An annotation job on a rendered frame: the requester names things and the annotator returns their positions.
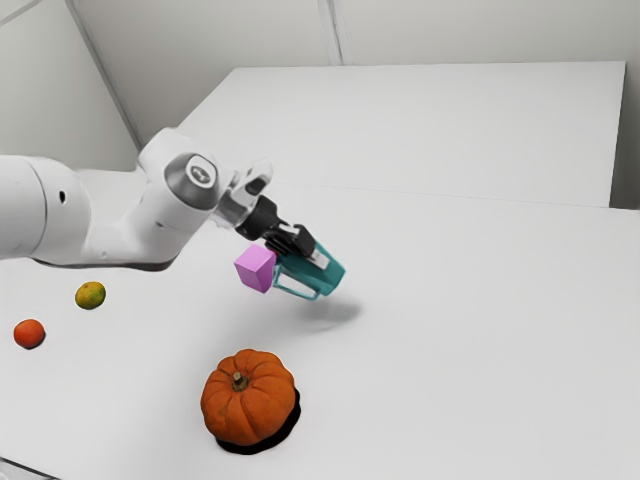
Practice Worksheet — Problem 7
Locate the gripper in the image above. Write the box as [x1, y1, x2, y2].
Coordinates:
[234, 195, 331, 269]

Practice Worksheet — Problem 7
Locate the teal faceted mug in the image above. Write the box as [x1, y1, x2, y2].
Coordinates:
[270, 238, 347, 301]

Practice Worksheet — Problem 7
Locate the pink block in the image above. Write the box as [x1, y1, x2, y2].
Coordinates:
[233, 244, 278, 294]

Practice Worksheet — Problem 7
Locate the orange pumpkin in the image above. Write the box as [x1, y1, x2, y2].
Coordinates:
[200, 348, 297, 448]

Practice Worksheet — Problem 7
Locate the yellow-green citrus fruit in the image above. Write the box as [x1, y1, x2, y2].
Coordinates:
[74, 281, 107, 311]

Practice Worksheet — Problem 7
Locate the orange tangerine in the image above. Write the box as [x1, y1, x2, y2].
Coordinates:
[13, 318, 47, 350]

